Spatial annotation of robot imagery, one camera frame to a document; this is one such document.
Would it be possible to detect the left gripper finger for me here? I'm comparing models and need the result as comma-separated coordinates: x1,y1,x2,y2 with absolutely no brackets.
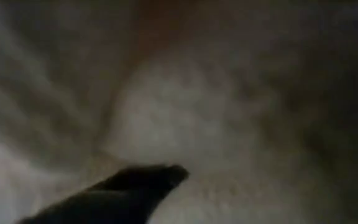
17,164,191,224

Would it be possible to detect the white checked towel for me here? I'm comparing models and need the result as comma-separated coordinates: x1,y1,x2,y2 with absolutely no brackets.
0,0,358,224

